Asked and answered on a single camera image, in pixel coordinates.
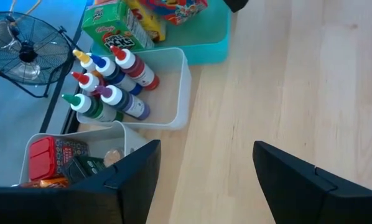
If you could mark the black aluminium table frame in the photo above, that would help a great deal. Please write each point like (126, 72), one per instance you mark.
(57, 99)

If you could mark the dark green box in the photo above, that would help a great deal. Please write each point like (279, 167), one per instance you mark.
(86, 166)

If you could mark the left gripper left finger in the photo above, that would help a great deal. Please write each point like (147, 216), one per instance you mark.
(111, 199)

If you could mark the black floor fan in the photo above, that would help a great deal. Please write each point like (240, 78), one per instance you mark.
(27, 53)

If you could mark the yellow box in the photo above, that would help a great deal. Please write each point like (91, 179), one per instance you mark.
(148, 21)

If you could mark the red cereal box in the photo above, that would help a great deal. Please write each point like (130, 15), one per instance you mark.
(179, 9)

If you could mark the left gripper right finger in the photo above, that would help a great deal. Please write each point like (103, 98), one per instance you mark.
(298, 193)

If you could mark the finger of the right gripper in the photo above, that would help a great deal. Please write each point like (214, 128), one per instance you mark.
(235, 4)

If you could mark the clear plastic bin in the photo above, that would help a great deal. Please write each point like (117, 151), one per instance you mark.
(170, 102)

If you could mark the white plastic bin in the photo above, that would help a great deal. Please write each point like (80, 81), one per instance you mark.
(105, 137)

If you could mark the blue candy color bottle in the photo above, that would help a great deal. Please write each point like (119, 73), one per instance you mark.
(117, 76)

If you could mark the small glass cork jar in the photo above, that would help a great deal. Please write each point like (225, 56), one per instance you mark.
(113, 157)

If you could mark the green candy color bottle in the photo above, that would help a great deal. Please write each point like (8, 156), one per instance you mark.
(92, 109)

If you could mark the green plastic bin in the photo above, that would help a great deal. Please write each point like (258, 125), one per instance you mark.
(201, 40)

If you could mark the green Apple Jacks cereal box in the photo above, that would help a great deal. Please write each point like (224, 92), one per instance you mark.
(117, 28)

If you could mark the brown orange snack packet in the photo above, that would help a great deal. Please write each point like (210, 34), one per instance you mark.
(49, 182)

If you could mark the violet candy color bottle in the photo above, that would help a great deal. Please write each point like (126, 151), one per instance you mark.
(127, 102)

